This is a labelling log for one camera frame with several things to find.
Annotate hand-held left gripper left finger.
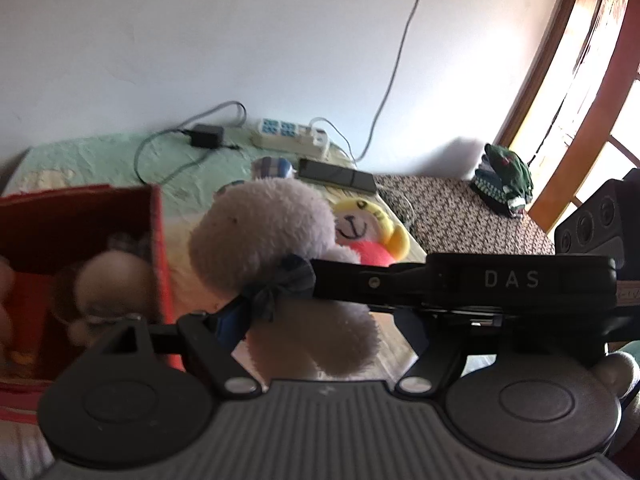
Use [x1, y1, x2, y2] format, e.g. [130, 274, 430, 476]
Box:
[92, 307, 264, 397]

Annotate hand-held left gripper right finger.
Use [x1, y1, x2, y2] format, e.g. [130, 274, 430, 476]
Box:
[394, 310, 501, 397]

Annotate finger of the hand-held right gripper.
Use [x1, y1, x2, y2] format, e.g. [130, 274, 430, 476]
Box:
[309, 258, 432, 307]

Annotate yellow tiger plush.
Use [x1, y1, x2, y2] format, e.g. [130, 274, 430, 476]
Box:
[331, 197, 412, 267]

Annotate red cardboard box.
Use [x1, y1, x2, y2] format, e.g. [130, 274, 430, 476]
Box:
[0, 183, 177, 397]

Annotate lavender plush bear blue bow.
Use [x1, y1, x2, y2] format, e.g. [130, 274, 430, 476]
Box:
[187, 177, 382, 379]

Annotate mauve plush bear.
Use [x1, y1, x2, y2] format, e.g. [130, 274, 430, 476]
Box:
[50, 232, 157, 351]

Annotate black white patterned cloth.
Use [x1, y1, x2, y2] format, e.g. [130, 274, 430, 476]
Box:
[374, 173, 557, 257]

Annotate green knit cloth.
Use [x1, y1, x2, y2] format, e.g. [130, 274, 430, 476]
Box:
[472, 143, 534, 219]

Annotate black smartphone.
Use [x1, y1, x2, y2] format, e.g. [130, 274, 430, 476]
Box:
[298, 157, 377, 195]

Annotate blue checked small pouch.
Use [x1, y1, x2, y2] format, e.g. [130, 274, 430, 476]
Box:
[251, 156, 294, 182]

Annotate white power strip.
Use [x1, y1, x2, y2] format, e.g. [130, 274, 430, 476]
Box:
[249, 117, 332, 159]

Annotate black power adapter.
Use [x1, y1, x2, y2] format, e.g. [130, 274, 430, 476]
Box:
[191, 123, 225, 150]

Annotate red paper packet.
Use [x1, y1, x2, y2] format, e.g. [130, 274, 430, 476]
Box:
[0, 270, 56, 367]

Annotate pale green printed sheet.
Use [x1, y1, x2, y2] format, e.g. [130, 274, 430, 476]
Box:
[0, 131, 427, 396]

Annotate black adapter cable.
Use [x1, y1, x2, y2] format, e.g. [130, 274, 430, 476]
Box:
[134, 101, 248, 184]

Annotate wooden window frame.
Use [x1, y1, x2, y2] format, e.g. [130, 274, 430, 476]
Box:
[494, 0, 640, 237]

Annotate grey wall cable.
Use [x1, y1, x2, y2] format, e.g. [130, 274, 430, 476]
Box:
[349, 0, 437, 165]

